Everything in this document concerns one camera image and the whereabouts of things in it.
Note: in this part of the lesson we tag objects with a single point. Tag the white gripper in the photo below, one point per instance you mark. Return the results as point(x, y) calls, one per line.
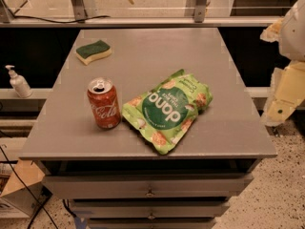
point(294, 37)

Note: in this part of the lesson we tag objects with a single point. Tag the grey metal frame post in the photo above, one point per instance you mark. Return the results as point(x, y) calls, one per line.
point(84, 9)
point(196, 9)

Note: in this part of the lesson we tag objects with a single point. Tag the green yellow sponge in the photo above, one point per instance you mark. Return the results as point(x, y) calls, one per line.
point(94, 51)

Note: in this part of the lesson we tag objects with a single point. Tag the white pump soap bottle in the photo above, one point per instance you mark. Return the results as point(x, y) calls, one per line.
point(19, 83)

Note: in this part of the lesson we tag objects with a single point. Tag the green chips bag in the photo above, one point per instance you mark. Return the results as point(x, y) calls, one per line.
point(164, 114)

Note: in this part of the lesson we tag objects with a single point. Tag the grey metal frame post right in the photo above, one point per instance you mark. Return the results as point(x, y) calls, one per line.
point(196, 9)

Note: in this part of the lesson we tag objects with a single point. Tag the grey drawer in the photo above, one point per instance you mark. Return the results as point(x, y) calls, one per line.
point(149, 209)
point(147, 186)

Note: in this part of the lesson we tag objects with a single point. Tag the grey drawer cabinet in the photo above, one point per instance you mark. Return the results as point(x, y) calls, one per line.
point(227, 138)

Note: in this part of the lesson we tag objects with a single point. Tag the cardboard box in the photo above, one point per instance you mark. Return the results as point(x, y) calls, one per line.
point(19, 197)

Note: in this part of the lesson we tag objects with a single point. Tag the middle grey drawer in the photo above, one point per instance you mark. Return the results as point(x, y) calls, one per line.
point(149, 209)

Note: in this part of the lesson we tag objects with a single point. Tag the top grey drawer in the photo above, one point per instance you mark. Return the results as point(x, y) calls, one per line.
point(147, 186)

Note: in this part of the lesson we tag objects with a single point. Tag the red coke can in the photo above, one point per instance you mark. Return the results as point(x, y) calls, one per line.
point(102, 96)

